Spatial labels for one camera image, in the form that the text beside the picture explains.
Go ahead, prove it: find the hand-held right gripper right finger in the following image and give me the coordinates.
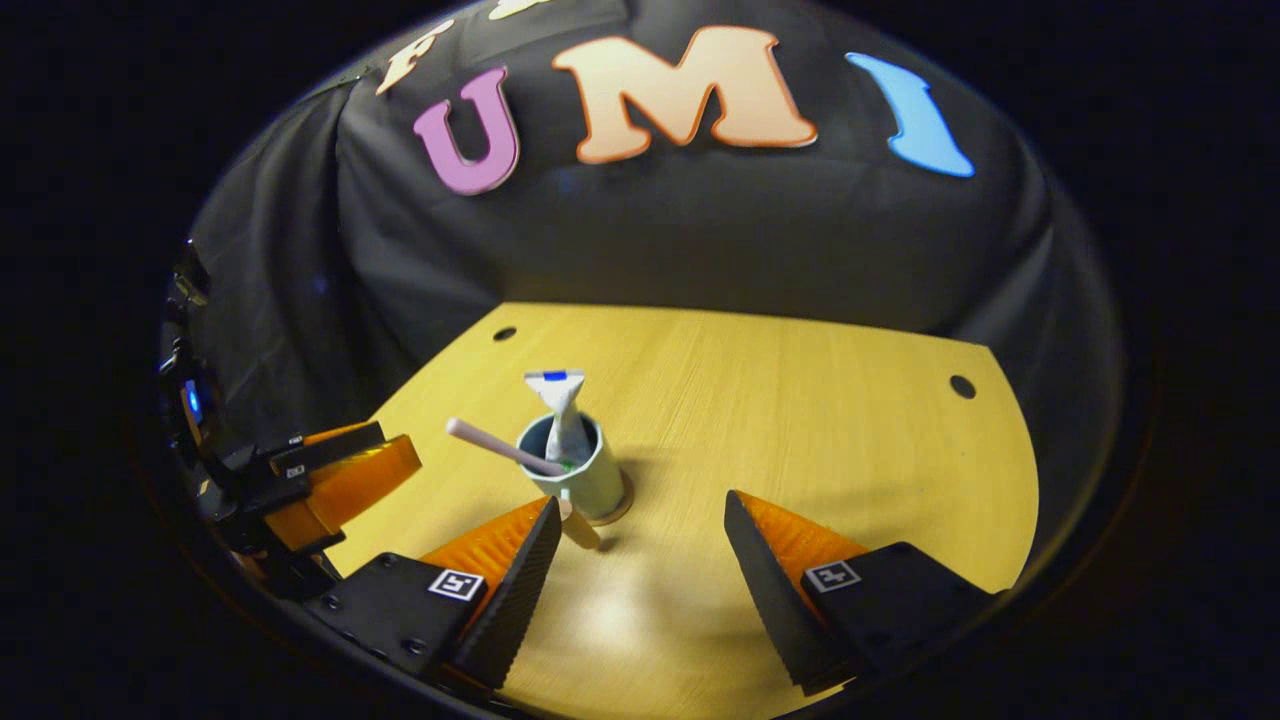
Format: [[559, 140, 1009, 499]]
[[724, 489, 1001, 698]]

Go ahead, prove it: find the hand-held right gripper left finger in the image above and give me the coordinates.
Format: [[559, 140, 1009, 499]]
[[305, 495, 563, 691]]

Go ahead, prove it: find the round cork coaster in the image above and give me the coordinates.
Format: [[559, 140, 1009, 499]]
[[583, 468, 635, 529]]

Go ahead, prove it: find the pale green cup wooden handle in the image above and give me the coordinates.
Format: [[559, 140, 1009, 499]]
[[516, 412, 633, 551]]

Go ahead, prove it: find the pink toothbrush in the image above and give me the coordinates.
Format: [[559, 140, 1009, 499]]
[[446, 417, 566, 478]]

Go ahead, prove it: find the white toothpaste tube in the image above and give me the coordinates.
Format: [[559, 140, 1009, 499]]
[[523, 368, 593, 471]]

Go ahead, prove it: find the wooden desktop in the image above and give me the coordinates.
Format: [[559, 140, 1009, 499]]
[[325, 302, 1041, 720]]

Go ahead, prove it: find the black backdrop cloth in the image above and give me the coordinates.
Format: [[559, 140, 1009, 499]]
[[185, 0, 1126, 561]]

